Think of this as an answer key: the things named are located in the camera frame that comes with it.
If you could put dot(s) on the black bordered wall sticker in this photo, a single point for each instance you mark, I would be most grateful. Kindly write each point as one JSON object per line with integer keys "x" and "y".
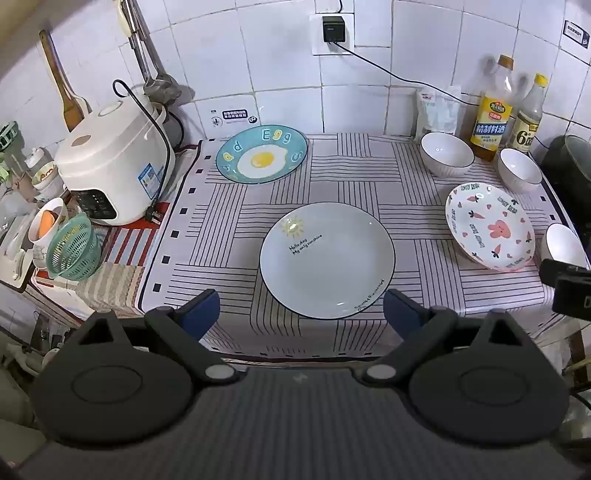
{"x": 577, "y": 34}

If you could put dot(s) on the clear vinegar bottle yellow cap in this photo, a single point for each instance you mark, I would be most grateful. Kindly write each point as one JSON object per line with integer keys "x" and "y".
{"x": 528, "y": 129}

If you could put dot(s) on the beige striped cloth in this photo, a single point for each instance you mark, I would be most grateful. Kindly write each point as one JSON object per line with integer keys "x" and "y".
{"x": 115, "y": 286}

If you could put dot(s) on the white plastic packet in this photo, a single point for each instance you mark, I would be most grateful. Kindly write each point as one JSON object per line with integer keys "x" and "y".
{"x": 436, "y": 113}

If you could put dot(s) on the white cup with carrot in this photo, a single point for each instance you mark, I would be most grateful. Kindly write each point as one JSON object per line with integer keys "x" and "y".
{"x": 41, "y": 244}

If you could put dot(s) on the black plug-in charger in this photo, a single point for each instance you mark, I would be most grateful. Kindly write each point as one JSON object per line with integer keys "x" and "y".
{"x": 333, "y": 28}

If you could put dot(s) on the cooking wine bottle yellow label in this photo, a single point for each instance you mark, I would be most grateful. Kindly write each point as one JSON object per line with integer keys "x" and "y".
{"x": 491, "y": 120}

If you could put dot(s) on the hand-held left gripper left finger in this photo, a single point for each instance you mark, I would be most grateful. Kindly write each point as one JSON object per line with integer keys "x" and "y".
{"x": 203, "y": 308}

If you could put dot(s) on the striped white tablecloth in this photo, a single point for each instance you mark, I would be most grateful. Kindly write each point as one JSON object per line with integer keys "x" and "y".
{"x": 221, "y": 230}

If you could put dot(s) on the black wok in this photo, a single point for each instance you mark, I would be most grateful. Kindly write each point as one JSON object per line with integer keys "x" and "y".
{"x": 570, "y": 175}

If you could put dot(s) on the white sun print plate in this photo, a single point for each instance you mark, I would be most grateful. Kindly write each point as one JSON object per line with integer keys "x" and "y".
{"x": 332, "y": 261}

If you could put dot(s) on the green plastic holder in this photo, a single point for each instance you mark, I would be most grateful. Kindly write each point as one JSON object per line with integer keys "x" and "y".
{"x": 8, "y": 138}

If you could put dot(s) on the wooden spatula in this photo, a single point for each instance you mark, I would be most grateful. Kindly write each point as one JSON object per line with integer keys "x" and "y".
{"x": 69, "y": 99}

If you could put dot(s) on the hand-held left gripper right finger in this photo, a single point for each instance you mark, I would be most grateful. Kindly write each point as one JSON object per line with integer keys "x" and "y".
{"x": 398, "y": 308}

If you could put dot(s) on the white ribbed bowl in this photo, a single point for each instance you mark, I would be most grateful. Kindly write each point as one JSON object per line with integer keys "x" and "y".
{"x": 561, "y": 243}
{"x": 519, "y": 167}
{"x": 447, "y": 152}

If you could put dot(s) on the blue fried egg plate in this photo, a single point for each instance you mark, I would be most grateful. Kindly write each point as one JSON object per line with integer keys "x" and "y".
{"x": 277, "y": 141}

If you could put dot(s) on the red striped cloth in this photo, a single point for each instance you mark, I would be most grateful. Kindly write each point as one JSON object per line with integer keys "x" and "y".
{"x": 131, "y": 242}

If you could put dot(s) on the pink rabbit print plate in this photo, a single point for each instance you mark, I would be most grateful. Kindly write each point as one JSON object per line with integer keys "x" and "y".
{"x": 489, "y": 217}

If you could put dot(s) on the white rice cooker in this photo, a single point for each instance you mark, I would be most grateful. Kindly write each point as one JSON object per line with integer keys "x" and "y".
{"x": 115, "y": 161}

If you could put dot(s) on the metal ladle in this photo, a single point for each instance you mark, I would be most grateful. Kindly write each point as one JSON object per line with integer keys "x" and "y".
{"x": 159, "y": 85}

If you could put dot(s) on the white wall socket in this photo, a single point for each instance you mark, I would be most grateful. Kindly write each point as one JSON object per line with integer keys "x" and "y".
{"x": 316, "y": 41}

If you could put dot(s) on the green plastic colander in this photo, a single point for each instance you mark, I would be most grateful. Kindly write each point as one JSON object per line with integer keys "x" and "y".
{"x": 76, "y": 249}

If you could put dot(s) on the small black wall label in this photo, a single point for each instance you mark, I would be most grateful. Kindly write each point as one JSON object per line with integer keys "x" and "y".
{"x": 236, "y": 114}

